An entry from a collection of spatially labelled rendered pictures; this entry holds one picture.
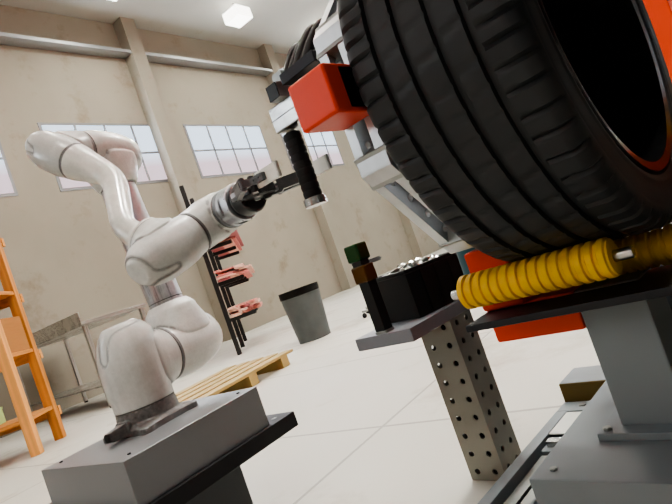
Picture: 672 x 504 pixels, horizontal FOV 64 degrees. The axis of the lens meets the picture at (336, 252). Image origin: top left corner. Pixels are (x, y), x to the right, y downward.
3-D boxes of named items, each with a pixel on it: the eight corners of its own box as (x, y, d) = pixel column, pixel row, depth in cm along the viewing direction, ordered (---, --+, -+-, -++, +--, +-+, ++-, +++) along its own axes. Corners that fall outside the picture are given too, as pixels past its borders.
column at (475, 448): (507, 481, 130) (448, 316, 131) (472, 480, 137) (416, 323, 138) (524, 461, 137) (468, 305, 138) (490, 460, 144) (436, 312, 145)
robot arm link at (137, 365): (99, 421, 137) (71, 339, 137) (153, 394, 153) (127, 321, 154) (142, 409, 129) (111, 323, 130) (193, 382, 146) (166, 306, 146)
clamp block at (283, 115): (306, 114, 97) (296, 86, 97) (275, 135, 103) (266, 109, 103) (325, 113, 100) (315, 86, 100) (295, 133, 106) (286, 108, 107)
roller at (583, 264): (635, 277, 71) (619, 235, 71) (450, 316, 91) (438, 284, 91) (646, 266, 75) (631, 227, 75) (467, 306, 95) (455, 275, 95)
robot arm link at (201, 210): (256, 217, 127) (220, 246, 118) (221, 235, 137) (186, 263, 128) (229, 178, 124) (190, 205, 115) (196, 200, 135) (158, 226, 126)
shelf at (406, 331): (414, 341, 115) (409, 328, 115) (358, 352, 127) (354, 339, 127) (503, 288, 146) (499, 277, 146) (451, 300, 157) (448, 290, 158)
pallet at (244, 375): (233, 376, 489) (229, 365, 489) (300, 359, 447) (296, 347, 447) (127, 433, 390) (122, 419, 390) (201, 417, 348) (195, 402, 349)
